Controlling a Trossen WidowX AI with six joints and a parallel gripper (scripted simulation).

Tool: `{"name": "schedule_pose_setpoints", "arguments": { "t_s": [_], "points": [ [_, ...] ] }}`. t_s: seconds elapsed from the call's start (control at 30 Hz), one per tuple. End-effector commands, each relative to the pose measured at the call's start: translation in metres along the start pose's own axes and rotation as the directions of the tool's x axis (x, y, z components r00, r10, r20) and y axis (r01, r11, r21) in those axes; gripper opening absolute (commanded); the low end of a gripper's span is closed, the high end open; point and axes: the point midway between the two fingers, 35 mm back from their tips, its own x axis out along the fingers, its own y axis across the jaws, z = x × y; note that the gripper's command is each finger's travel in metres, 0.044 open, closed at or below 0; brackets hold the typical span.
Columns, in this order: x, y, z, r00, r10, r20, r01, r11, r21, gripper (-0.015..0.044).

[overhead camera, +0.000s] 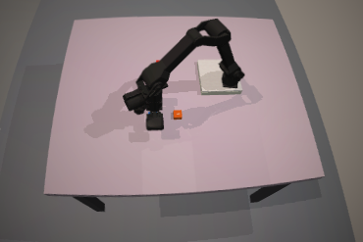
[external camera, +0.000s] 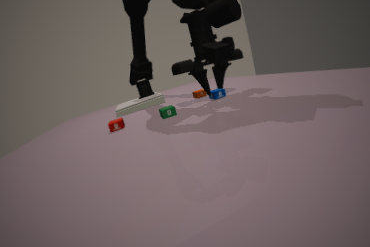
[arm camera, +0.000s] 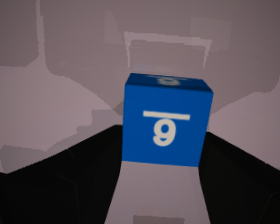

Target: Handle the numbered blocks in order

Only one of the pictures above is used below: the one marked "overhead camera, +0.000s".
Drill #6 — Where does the orange block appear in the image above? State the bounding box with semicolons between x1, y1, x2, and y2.
174;110;182;120

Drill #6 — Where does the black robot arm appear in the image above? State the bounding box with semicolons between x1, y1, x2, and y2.
123;19;245;115

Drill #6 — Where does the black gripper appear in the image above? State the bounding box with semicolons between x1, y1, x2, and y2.
146;99;164;131

